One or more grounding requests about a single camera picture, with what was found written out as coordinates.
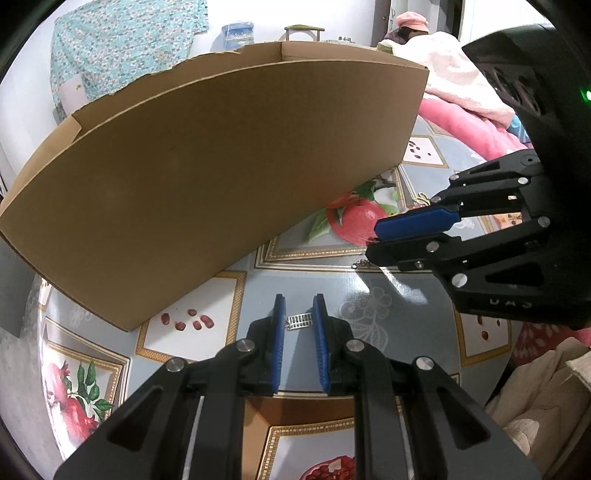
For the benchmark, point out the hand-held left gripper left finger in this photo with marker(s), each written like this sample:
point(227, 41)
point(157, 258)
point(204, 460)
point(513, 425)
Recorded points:
point(278, 341)

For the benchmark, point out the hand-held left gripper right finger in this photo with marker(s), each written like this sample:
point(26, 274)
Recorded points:
point(321, 341)

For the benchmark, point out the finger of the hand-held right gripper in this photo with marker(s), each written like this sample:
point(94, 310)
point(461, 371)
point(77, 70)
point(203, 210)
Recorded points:
point(411, 224)
point(415, 254)

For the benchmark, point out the gold charm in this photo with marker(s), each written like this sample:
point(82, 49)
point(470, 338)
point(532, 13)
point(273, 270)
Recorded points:
point(422, 199)

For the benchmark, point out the silver ribbed clasp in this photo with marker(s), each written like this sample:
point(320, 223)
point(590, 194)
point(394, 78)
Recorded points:
point(299, 321)

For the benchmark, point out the brown cardboard box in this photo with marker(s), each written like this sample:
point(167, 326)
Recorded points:
point(184, 161)

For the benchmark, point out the fruit printed tablecloth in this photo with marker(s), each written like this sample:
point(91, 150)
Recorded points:
point(323, 286)

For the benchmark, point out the pale pink fleece blanket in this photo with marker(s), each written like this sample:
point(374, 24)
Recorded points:
point(452, 69)

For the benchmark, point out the green patterned cloth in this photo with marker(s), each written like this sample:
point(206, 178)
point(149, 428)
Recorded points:
point(385, 46)

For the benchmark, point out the person's beige trousers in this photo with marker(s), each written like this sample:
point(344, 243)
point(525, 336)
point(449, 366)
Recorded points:
point(545, 401)

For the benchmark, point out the wooden chair back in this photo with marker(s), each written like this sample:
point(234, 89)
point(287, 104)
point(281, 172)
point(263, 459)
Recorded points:
point(302, 28)

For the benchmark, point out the blue water bottle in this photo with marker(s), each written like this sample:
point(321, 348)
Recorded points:
point(238, 37)

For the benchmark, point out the grey cabinet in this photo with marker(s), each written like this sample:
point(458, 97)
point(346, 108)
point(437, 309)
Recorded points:
point(14, 295)

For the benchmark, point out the teal floral cloth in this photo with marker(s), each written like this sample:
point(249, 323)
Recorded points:
point(115, 46)

